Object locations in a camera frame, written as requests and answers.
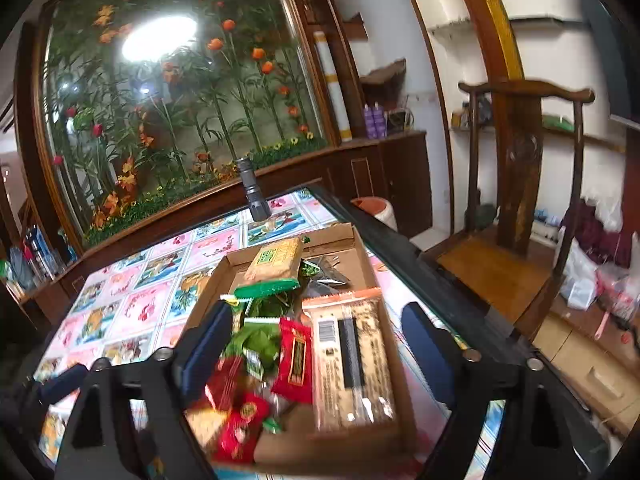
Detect green pea snack packet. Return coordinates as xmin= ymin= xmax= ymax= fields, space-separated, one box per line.
xmin=224 ymin=323 xmax=281 ymax=379

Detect grey flashlight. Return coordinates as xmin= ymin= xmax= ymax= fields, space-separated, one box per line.
xmin=235 ymin=156 xmax=271 ymax=222

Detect orange-edged cracker pack with barcode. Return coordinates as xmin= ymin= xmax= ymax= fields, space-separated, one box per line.
xmin=302 ymin=287 xmax=396 ymax=432

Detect green Weidan cracker pack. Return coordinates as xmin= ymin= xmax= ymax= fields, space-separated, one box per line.
xmin=233 ymin=237 xmax=303 ymax=299

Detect red rectangular snack packet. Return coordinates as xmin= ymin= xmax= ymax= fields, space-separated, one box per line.
xmin=271 ymin=318 xmax=314 ymax=404

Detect wooden chair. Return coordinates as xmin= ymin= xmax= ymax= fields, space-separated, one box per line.
xmin=421 ymin=79 xmax=596 ymax=340

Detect red snack bag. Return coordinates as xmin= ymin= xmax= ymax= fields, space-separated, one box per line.
xmin=213 ymin=392 xmax=270 ymax=464

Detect purple bottles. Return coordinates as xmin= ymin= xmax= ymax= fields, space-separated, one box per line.
xmin=363 ymin=102 xmax=387 ymax=139

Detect large silver foil snack bag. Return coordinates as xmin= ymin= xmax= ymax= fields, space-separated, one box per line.
xmin=299 ymin=255 xmax=352 ymax=299

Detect yellow cracker pack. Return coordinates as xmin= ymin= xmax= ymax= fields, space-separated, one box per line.
xmin=184 ymin=406 xmax=230 ymax=452

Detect colourful fruit print tablecloth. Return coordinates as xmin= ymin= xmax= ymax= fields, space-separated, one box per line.
xmin=31 ymin=186 xmax=507 ymax=480

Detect cardboard box tray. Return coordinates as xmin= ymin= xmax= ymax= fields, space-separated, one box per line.
xmin=207 ymin=223 xmax=416 ymax=478

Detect wooden sideboard cabinet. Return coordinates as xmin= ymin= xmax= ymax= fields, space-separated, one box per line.
xmin=19 ymin=129 xmax=434 ymax=321

